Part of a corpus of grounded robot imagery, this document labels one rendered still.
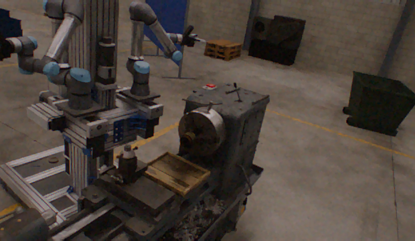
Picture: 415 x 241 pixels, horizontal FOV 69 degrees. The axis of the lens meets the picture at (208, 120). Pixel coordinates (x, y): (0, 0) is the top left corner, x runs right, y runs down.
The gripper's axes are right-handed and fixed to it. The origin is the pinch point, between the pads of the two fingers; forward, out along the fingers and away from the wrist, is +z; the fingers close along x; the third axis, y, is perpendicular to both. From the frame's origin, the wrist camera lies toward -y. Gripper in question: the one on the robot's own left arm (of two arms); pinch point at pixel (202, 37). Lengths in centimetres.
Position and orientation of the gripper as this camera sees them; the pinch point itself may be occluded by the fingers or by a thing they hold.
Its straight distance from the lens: 264.1
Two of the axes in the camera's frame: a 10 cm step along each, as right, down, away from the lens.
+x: 4.9, 5.4, -6.9
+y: -2.2, 8.4, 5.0
